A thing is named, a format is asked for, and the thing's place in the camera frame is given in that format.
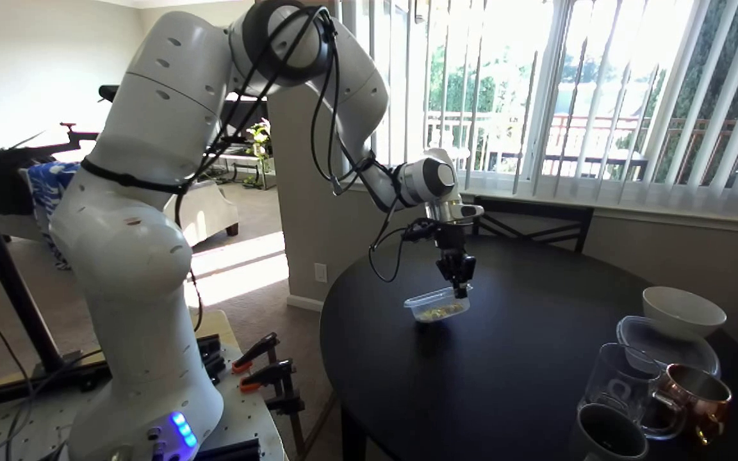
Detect orange-handled black clamp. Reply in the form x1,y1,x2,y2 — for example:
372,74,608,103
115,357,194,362
230,330,281,376
239,359,311,461

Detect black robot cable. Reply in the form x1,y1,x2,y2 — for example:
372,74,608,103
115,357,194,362
171,2,440,336

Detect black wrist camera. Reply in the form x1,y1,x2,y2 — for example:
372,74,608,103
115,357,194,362
402,216,440,244

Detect copper mug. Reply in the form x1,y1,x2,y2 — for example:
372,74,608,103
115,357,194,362
645,362,736,449

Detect black chair by window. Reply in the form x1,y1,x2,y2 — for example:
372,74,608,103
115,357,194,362
468,196,596,257

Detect dark grey mug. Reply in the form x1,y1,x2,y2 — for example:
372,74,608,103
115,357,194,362
569,403,650,461

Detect white vertical window blinds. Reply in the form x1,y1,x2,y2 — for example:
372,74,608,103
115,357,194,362
340,0,738,211

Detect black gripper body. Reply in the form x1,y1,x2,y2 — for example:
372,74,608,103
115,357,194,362
425,221,480,284

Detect blue patterned bag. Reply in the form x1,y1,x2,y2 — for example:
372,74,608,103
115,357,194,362
24,158,89,267

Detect white ceramic bowl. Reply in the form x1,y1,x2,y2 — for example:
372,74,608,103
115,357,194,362
641,284,730,344

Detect yellow candy pile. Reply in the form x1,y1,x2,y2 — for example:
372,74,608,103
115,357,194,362
418,305,467,325

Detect green plant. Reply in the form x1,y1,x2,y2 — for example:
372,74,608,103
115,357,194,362
241,118,276,190

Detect empty clear plastic container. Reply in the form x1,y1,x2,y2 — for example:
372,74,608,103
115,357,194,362
613,313,723,380

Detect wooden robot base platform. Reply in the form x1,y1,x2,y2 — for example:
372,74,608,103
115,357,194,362
0,307,293,461

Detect clear glass cup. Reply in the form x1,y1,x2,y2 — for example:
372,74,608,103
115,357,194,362
578,340,659,430

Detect clear plastic candy container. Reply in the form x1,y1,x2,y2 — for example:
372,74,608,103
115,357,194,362
402,284,475,325

